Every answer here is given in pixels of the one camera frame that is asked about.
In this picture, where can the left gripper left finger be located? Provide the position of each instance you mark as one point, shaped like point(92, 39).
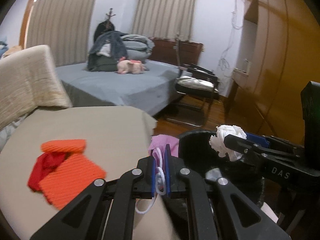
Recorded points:
point(105, 209)

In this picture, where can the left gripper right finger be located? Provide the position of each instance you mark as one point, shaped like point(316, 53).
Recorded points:
point(202, 208)

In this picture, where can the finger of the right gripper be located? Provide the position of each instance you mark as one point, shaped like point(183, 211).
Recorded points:
point(260, 140)
point(243, 146)

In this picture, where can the white plastic bag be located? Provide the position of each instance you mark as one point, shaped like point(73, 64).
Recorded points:
point(217, 144)

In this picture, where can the pink face mask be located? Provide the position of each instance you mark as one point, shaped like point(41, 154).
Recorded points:
point(160, 148)

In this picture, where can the black trash bin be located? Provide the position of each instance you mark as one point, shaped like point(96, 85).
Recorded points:
point(195, 150)

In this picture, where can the orange ribbed knit cloth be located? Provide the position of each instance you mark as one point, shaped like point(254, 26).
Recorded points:
point(72, 176)

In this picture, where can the beige sofa seat cover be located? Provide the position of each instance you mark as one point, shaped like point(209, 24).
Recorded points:
point(116, 138)

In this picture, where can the red cloth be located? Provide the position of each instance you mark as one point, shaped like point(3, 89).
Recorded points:
point(45, 164)

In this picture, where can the silver seat cushion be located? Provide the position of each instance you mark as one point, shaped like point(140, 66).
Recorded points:
point(193, 83)

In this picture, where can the black metal chair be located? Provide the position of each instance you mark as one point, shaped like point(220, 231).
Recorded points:
point(184, 114)

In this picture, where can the wooden wardrobe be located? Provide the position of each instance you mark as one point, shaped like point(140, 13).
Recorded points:
point(265, 99)

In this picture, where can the grey sheeted bed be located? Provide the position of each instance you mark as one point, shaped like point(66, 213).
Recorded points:
point(151, 91)

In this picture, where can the dark wooden headboard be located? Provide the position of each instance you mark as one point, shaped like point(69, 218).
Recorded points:
point(174, 52)

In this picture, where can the pink plush pig toy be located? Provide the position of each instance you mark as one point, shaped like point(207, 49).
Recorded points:
point(125, 66)

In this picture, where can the pile of grey folded blankets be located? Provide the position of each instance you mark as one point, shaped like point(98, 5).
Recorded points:
point(139, 48)

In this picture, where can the beige quilted sofa back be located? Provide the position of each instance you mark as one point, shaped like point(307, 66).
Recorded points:
point(28, 81)

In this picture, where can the beige right curtain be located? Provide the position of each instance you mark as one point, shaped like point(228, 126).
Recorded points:
point(164, 19)

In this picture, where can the beige curtain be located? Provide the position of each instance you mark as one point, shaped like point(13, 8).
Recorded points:
point(164, 19)
point(63, 25)

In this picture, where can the dark blue grey jacket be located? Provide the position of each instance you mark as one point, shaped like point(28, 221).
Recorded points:
point(106, 52)

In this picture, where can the wooden coat rack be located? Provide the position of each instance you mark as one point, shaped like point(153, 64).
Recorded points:
point(104, 26)

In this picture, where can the blue white scalloped blanket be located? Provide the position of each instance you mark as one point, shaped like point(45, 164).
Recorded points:
point(5, 50)

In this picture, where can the beige left curtain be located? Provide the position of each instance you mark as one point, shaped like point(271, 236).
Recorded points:
point(63, 25)

